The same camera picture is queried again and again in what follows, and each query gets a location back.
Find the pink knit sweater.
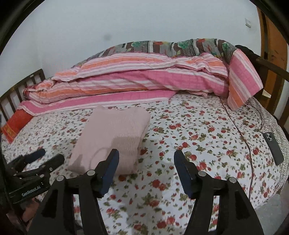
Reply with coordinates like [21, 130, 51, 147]
[68, 106, 150, 175]

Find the person's left hand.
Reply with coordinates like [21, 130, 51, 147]
[21, 198, 40, 222]

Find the red embroidered pillow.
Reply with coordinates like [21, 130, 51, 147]
[1, 109, 33, 144]

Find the dark wooden headboard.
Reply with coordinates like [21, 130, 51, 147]
[1, 69, 46, 124]

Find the black smartphone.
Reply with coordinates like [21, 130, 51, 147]
[263, 132, 284, 165]

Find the white floral bed sheet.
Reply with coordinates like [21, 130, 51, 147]
[1, 93, 288, 234]

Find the pink orange striped quilt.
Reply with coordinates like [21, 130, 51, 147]
[19, 50, 263, 116]

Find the dark wooden footboard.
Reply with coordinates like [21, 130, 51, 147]
[236, 45, 288, 117]

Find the dark patterned floral blanket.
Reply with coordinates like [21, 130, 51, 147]
[74, 38, 237, 67]

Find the brown wooden door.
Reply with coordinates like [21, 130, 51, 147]
[257, 9, 288, 119]

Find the thin dark charging cable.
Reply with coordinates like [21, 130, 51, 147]
[220, 96, 264, 197]

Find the white wall switch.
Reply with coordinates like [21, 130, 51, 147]
[245, 19, 251, 28]

